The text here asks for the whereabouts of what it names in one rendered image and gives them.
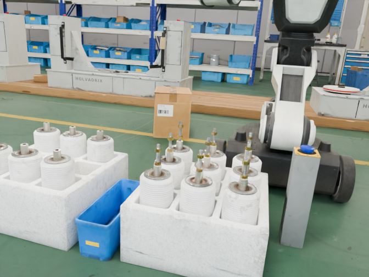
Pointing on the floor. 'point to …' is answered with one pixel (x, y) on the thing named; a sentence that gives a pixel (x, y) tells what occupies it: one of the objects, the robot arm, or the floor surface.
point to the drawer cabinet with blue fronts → (350, 57)
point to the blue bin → (104, 221)
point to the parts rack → (157, 28)
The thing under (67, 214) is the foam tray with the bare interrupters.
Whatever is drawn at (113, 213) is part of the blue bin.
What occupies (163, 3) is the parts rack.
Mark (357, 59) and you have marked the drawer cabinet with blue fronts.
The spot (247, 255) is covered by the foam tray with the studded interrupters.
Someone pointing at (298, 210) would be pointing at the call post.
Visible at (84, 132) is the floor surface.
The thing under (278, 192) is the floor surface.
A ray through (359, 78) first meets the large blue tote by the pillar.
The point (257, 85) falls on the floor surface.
